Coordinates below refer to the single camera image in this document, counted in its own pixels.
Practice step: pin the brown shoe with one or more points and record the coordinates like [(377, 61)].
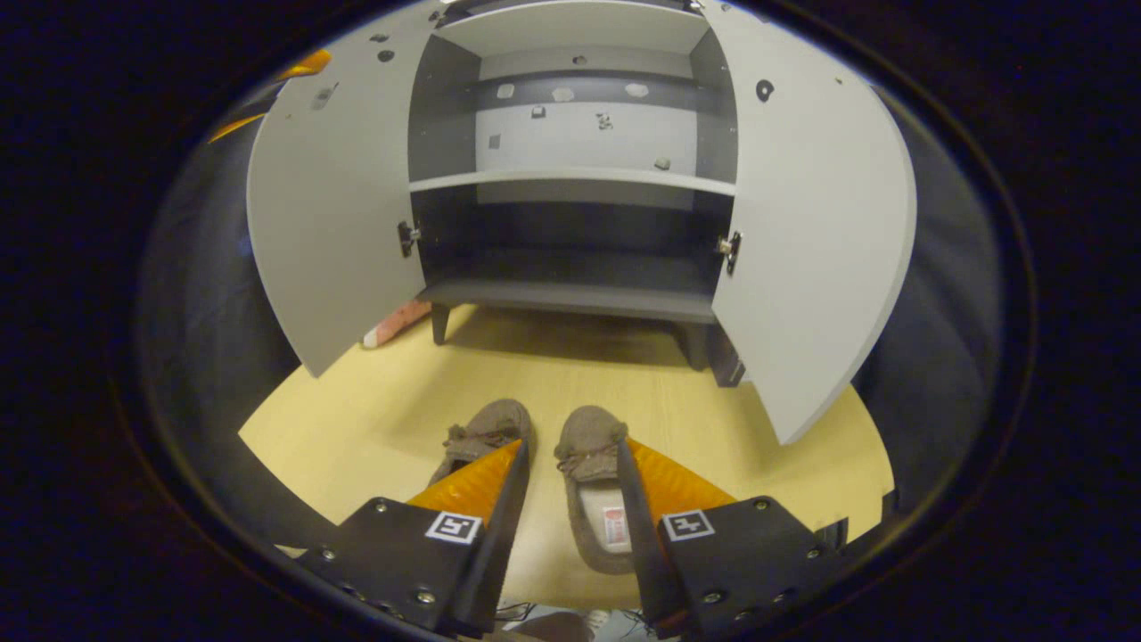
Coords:
[(588, 464), (490, 428)]

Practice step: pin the white shoe cabinet door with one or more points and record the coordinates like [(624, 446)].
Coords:
[(811, 223), (330, 205)]

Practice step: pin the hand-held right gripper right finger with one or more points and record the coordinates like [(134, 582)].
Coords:
[(644, 544)]

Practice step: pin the pink and white box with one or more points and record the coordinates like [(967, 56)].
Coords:
[(397, 323)]

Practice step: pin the white shoe cabinet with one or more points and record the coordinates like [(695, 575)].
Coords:
[(570, 178)]

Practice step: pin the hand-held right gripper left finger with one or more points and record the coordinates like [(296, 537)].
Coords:
[(499, 544)]

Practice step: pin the black backdrop cloth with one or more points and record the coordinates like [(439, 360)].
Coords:
[(205, 312), (936, 357)]

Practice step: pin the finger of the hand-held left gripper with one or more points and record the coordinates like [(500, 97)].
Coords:
[(233, 129), (307, 64)]

